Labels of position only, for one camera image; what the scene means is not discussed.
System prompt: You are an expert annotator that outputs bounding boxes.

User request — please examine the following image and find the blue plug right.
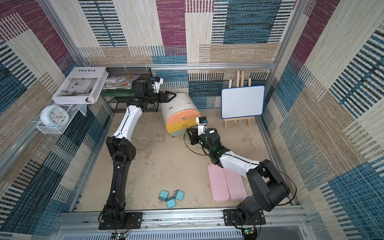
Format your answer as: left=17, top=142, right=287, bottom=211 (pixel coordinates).
left=174, top=190, right=185, bottom=201

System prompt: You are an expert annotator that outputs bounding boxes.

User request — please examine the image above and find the blue plug left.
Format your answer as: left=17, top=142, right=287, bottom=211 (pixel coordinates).
left=159, top=190, right=169, bottom=202

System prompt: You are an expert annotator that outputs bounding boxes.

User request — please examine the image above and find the wooden easel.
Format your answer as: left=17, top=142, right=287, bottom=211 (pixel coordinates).
left=221, top=71, right=254, bottom=129

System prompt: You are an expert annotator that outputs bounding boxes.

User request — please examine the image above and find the yellow drawer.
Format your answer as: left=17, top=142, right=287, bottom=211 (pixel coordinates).
left=166, top=117, right=196, bottom=133

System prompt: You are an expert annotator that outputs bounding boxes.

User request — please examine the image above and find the green book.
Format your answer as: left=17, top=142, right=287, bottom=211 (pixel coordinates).
left=101, top=88, right=136, bottom=98

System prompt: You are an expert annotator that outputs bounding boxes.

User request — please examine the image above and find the blue plug middle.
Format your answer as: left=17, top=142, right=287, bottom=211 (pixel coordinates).
left=166, top=197, right=176, bottom=209

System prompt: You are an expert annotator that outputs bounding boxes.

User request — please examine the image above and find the blue plug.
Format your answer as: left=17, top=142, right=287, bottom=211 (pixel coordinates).
left=174, top=190, right=185, bottom=201
left=166, top=197, right=176, bottom=209
left=159, top=190, right=169, bottom=202

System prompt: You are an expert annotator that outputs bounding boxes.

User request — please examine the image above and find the white alarm clock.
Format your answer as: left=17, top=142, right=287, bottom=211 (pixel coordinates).
left=40, top=105, right=71, bottom=128

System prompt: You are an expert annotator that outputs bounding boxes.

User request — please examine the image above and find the colourful snack bag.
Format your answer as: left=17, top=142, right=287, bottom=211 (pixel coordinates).
left=103, top=75, right=140, bottom=90

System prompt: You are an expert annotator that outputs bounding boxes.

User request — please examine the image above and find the white magazine box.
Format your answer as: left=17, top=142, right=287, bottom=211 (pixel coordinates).
left=52, top=67, right=109, bottom=105

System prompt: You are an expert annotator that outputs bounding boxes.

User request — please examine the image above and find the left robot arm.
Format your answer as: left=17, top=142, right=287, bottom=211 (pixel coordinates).
left=102, top=91, right=177, bottom=227

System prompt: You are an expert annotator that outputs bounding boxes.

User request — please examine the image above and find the clear wire basket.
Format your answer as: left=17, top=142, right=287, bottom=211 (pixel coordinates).
left=33, top=105, right=87, bottom=135

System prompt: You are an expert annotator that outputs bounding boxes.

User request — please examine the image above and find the white round drawer cabinet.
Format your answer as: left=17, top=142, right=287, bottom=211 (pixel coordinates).
left=160, top=93, right=199, bottom=125

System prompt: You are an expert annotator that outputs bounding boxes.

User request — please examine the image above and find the pink case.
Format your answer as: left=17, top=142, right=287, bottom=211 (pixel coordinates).
left=208, top=164, right=247, bottom=202

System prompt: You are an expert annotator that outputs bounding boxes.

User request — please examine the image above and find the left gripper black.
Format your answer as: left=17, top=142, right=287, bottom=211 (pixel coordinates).
left=144, top=91, right=176, bottom=105

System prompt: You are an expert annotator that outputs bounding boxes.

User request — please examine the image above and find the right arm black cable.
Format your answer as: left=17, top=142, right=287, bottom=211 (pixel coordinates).
left=183, top=128, right=298, bottom=206

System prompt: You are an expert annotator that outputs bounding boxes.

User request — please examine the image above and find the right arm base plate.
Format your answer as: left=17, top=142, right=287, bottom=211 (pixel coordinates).
left=223, top=209, right=266, bottom=227

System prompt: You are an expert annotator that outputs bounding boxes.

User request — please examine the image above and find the pale green drawer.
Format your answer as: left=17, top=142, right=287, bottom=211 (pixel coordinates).
left=170, top=126, right=196, bottom=137

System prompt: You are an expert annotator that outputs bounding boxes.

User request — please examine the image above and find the black wire shelf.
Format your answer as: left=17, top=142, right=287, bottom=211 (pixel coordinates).
left=101, top=67, right=154, bottom=113

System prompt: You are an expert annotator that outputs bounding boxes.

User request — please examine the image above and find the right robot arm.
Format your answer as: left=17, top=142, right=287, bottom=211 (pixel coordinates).
left=186, top=117, right=291, bottom=224

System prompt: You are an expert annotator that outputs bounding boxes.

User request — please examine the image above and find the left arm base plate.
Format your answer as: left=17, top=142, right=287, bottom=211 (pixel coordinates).
left=99, top=212, right=143, bottom=230

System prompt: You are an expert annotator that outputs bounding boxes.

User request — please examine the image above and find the blue framed whiteboard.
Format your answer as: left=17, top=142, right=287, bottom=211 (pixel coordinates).
left=221, top=85, right=266, bottom=120

